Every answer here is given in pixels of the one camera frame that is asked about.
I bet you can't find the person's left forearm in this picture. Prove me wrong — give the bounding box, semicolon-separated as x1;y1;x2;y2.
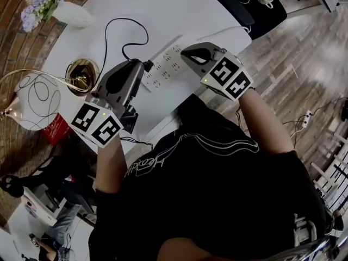
94;133;129;194

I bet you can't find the black side table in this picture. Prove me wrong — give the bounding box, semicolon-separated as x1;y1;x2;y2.
200;0;288;41

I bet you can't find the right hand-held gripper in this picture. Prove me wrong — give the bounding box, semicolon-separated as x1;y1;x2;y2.
180;42;254;101

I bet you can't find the small white floor power strip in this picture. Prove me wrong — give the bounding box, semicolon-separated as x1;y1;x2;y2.
301;109;313;128

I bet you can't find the person's black printed t-shirt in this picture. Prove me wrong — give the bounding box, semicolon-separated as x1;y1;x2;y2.
88;93;328;261

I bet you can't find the person's leg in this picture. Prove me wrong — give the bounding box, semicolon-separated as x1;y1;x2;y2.
157;236;275;261

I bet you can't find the gold lamp with white shade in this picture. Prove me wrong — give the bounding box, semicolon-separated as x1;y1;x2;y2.
0;58;100;132

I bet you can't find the white flat box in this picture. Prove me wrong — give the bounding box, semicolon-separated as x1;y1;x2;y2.
7;194;58;228

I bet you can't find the white ribbed vase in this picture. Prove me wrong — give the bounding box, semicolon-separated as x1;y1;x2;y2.
51;1;95;28

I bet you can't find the purple flower bunch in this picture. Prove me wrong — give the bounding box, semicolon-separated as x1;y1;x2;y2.
20;0;67;33

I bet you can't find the white slatted rack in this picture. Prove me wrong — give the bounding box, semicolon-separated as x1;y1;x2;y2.
309;129;348;213

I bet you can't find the person's right forearm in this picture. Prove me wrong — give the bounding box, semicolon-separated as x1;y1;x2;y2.
239;87;296;153

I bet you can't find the thin black cable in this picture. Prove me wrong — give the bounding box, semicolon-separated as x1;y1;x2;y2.
119;135;154;147

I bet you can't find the black lamp power cord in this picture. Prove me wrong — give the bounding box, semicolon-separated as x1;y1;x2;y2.
95;17;155;77

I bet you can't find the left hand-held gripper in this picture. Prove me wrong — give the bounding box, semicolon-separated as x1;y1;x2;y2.
67;59;145;148

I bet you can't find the red box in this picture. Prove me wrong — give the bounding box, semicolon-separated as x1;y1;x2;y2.
40;112;73;147

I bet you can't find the silver metal chair frame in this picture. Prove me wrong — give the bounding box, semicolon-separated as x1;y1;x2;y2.
268;234;348;261

